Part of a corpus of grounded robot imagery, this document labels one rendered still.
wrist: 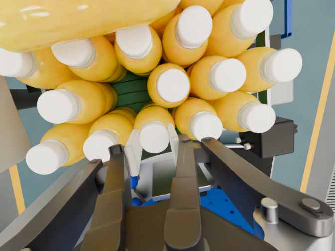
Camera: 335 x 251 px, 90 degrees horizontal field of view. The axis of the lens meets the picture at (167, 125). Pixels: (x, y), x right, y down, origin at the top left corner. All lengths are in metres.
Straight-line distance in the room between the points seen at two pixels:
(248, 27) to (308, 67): 1.55
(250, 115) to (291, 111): 1.49
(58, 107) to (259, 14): 0.25
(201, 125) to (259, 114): 0.08
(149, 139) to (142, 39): 0.12
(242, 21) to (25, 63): 0.25
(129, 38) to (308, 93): 1.68
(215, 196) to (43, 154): 0.30
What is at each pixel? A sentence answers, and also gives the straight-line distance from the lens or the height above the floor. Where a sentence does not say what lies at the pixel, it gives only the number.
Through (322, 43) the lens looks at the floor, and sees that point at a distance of 1.85.
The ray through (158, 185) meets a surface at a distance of 0.32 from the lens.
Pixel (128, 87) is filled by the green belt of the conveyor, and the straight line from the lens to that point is 0.40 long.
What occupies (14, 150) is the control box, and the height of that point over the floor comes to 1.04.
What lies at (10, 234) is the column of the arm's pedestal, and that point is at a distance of 0.95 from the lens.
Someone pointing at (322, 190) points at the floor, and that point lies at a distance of 2.25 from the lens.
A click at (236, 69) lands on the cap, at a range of 0.23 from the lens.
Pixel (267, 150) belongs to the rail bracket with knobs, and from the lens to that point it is 0.38.
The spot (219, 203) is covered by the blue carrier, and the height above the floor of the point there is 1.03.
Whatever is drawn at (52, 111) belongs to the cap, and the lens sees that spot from 0.24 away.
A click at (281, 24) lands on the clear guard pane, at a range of 0.46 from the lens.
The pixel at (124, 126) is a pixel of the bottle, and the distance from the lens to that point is 0.26.
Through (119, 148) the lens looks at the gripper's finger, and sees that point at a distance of 0.16.
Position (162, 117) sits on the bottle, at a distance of 0.24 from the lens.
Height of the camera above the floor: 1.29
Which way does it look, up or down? 76 degrees down
